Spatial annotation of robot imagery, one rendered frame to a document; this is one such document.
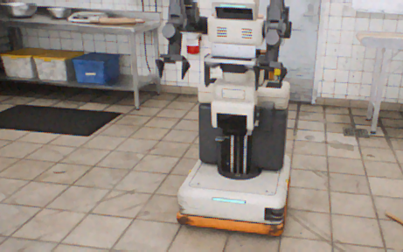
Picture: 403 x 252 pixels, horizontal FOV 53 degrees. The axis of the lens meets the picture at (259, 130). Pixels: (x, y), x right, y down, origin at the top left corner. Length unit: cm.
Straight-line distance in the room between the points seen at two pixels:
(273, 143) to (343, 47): 252
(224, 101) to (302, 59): 278
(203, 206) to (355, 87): 299
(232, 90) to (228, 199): 61
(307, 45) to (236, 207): 287
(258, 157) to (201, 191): 42
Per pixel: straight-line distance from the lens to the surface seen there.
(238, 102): 204
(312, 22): 469
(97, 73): 475
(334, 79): 477
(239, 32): 197
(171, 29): 172
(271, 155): 242
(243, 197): 222
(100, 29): 445
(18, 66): 526
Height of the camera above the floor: 141
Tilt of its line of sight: 21 degrees down
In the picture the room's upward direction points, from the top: 3 degrees clockwise
